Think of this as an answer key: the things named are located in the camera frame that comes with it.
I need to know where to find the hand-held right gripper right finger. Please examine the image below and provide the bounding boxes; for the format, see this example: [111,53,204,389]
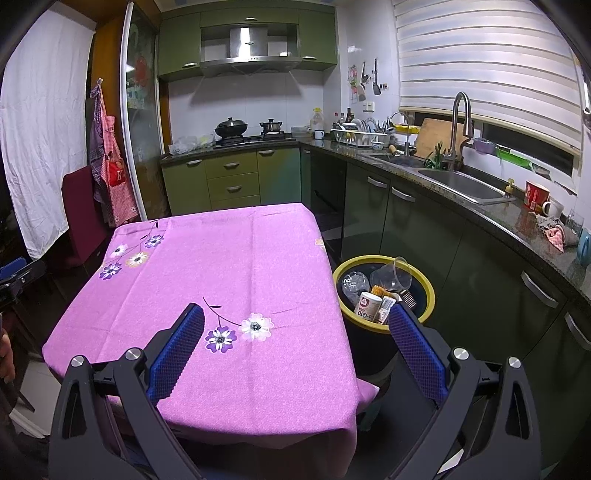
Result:
[388,303,543,480]

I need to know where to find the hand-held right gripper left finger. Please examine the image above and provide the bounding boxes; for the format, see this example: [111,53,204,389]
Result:
[48,302,206,480]

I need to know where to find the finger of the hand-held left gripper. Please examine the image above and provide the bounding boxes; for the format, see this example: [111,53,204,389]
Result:
[0,256,47,301]

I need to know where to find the yellow-rimmed trash bin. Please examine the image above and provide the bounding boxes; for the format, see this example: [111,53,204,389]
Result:
[332,255,436,384]

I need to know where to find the white round container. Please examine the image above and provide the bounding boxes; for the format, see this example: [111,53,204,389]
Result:
[355,291,384,322]

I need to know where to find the clear plastic cup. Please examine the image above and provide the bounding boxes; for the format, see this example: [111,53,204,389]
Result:
[369,257,414,292]

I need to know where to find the clear plastic bottle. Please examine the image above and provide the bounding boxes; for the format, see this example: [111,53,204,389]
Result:
[342,271,371,298]

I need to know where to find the person's left hand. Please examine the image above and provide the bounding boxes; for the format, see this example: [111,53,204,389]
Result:
[0,332,14,385]

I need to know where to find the dark red chair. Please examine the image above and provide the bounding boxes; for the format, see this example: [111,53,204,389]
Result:
[61,165,112,278]

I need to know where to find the pink floral tablecloth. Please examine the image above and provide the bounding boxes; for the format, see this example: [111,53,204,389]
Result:
[41,202,380,450]

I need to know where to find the long green base cabinet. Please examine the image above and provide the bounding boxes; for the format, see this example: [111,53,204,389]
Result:
[299,147,591,480]

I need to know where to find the red checked apron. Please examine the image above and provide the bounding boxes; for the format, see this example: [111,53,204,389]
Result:
[99,115,139,227]

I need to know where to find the purple checked apron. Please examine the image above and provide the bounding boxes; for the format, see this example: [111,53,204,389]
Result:
[89,79,109,204]

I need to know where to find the white hanging cloth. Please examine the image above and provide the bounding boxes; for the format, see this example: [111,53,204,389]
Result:
[0,7,95,260]

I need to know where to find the dark stone countertop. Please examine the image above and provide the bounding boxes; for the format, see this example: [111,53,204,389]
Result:
[159,136,591,305]

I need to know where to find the green base cabinet with drawers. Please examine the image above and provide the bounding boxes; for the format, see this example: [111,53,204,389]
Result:
[161,147,302,217]

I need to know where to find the steel sink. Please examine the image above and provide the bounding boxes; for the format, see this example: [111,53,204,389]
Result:
[369,152,517,206]

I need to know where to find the pink dish cloth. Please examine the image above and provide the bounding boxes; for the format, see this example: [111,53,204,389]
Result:
[538,217,578,252]

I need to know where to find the red printed paper cup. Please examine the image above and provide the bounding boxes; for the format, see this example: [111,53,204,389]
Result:
[524,181,550,212]

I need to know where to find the clear plastic bags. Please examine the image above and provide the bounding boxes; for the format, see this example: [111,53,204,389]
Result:
[167,134,215,155]

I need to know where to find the small curved faucet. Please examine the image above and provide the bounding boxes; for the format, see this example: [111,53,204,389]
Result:
[390,111,411,158]

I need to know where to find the wooden cutting board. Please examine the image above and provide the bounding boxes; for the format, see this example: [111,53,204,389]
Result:
[416,117,462,160]

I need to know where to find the glass sliding door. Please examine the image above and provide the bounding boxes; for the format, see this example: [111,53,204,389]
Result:
[119,0,169,221]

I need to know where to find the green plastic tray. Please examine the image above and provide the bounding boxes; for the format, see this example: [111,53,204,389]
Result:
[498,148,532,168]

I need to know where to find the white dish rack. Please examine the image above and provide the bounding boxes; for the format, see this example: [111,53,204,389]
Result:
[331,117,391,148]

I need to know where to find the black gas stove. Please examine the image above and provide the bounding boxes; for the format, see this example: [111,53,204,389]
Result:
[215,131,297,147]

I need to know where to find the black wok with lid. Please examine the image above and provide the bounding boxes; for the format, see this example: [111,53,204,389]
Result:
[213,117,250,138]

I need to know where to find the dark window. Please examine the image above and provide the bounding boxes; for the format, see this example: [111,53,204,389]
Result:
[409,111,580,185]

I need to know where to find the tall steel faucet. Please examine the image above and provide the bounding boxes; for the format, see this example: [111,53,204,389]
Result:
[445,91,474,171]

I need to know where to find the white window blind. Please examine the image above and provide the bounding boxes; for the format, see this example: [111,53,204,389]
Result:
[394,0,587,153]

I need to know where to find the steel range hood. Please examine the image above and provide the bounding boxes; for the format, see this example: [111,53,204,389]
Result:
[199,24,301,78]

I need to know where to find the green wall cabinets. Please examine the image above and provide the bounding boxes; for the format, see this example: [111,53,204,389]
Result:
[157,4,340,84]

